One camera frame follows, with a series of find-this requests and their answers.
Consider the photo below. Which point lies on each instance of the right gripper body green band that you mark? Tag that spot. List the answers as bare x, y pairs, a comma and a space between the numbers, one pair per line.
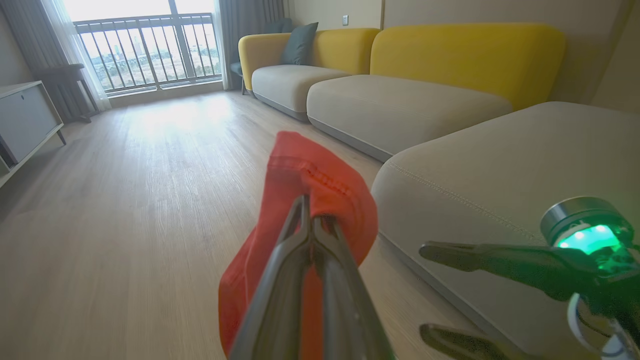
595, 240

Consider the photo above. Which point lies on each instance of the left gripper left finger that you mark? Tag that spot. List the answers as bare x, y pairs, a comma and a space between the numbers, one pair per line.
272, 305

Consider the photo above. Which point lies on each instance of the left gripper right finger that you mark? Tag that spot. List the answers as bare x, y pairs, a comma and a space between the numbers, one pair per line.
345, 310

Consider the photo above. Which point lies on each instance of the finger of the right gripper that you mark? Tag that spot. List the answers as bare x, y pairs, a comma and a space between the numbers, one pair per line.
465, 345
510, 262

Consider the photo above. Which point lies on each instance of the red clothing item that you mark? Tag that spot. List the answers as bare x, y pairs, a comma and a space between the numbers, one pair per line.
320, 175

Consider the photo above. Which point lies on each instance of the beige backless sofa seat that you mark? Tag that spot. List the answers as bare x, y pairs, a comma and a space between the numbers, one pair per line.
500, 180

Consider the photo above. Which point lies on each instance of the yellow back sofa module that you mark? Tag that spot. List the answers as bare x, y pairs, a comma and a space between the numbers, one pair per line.
450, 70

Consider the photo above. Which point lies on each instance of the yellow armrest sofa module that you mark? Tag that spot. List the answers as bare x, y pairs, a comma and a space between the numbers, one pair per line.
300, 82

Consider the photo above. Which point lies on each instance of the dark grey side stool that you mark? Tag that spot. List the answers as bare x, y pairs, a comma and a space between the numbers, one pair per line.
236, 70

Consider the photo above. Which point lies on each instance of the teal throw cushion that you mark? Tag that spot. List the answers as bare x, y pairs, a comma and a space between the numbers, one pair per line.
299, 45

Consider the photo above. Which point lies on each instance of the balcony metal railing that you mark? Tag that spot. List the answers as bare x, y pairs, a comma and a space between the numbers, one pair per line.
150, 50

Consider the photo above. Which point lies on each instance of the grey curtain beside sofa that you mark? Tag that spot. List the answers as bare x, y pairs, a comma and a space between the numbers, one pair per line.
245, 17

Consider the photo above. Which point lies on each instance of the small wooden side table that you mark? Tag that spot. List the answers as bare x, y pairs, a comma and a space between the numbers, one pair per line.
62, 82

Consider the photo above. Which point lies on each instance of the white grey tv cabinet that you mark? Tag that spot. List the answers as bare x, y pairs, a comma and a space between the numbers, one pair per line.
25, 122

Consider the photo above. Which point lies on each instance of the sheer white curtain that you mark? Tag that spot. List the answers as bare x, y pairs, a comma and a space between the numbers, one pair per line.
75, 55

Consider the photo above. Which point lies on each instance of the grey curtain beside cabinet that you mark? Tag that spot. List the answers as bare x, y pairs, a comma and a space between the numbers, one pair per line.
30, 35

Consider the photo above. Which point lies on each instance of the large window frame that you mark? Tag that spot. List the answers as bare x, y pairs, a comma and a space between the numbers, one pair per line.
172, 30

